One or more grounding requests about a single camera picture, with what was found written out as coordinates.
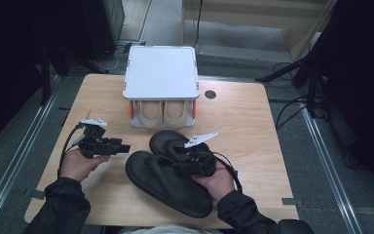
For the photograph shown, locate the person's right hand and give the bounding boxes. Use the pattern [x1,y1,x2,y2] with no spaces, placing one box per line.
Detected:
[192,161,237,203]

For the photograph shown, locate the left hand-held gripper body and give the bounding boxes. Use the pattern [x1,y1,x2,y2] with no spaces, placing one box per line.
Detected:
[77,110,118,160]

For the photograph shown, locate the black floor cables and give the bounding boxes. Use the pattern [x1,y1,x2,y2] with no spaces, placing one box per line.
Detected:
[274,61,310,130]

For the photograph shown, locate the left hand-held gripper cable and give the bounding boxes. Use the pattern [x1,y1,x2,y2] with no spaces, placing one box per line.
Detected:
[57,122,86,178]

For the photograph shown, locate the black curtain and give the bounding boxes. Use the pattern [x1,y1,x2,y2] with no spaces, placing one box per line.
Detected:
[318,0,374,196]
[0,0,89,154]

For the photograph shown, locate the white floor cable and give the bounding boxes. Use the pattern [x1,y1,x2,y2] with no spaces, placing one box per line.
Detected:
[95,45,131,71]

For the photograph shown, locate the black flip-flop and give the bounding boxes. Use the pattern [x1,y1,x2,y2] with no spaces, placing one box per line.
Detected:
[148,130,213,164]
[125,150,214,219]

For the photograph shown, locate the wooden step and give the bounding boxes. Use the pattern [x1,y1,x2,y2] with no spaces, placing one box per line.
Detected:
[180,0,339,61]

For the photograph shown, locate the person's light grey clothing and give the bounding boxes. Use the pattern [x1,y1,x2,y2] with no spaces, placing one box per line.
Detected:
[120,223,223,234]

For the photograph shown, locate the cream clog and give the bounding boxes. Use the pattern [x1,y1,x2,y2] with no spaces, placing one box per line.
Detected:
[138,100,164,129]
[163,100,189,128]

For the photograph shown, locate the metal floor rail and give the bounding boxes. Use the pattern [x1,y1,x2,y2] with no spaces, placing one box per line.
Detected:
[300,105,363,234]
[0,76,61,228]

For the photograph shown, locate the hand-held gripper cable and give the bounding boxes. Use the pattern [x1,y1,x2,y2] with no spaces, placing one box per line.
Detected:
[57,122,86,178]
[212,150,243,193]

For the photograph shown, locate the right hand-held gripper cable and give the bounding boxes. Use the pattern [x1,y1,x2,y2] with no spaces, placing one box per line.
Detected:
[212,150,243,193]

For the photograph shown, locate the black hanging cable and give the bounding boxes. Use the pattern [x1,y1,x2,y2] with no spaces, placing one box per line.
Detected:
[193,0,204,48]

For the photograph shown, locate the dark cabinet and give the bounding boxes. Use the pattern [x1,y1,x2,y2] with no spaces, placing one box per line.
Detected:
[81,0,126,61]

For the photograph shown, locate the black tripod stand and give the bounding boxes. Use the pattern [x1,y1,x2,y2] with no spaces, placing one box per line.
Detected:
[254,48,325,118]

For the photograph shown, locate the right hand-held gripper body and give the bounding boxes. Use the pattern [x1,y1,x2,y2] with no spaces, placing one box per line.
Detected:
[174,131,219,178]

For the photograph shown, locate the person's left hand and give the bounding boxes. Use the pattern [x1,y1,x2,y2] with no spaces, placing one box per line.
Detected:
[58,149,111,183]

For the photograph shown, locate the white shoe rack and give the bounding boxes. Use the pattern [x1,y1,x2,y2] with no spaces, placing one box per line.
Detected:
[122,45,201,129]

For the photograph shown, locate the black metal stand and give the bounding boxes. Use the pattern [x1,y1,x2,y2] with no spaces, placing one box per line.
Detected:
[38,45,53,106]

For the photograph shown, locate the black tape strip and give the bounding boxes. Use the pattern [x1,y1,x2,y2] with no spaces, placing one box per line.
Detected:
[281,197,305,208]
[22,189,47,200]

